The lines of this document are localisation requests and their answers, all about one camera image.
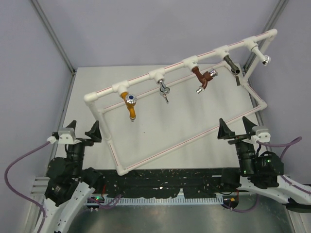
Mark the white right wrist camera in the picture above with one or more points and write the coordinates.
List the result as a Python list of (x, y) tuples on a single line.
[(260, 134)]

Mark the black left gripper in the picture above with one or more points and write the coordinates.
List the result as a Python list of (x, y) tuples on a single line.
[(94, 132)]

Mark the aluminium frame post left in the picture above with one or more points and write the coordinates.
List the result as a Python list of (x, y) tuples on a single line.
[(49, 29)]

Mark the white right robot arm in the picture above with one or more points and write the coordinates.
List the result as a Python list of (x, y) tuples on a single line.
[(261, 173)]

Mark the yellow water faucet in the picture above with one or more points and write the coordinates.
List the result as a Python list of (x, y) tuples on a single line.
[(130, 101)]

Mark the white chrome-tipped faucet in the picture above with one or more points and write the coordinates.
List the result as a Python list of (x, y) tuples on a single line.
[(264, 59)]

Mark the dark grey lever faucet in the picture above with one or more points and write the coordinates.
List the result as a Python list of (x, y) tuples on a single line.
[(234, 69)]

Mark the brown water faucet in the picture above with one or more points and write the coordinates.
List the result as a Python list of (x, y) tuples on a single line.
[(204, 78)]

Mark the aluminium front rail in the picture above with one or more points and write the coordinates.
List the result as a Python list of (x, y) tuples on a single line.
[(40, 184)]

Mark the white slotted cable duct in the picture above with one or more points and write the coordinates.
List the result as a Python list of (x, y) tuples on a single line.
[(179, 200)]

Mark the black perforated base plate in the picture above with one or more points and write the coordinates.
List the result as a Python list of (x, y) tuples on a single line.
[(164, 183)]

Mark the white PVC pipe frame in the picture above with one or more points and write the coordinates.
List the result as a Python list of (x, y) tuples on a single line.
[(161, 130)]

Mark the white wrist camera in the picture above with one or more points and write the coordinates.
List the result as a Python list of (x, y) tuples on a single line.
[(64, 136), (260, 134)]

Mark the chrome lever faucet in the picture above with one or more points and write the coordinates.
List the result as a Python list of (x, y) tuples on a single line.
[(164, 90)]

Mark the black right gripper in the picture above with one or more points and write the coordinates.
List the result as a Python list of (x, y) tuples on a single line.
[(223, 132)]

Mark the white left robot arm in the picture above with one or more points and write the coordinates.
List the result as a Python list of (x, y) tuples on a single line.
[(69, 184)]

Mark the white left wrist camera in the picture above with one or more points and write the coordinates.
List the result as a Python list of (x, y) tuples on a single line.
[(64, 136)]

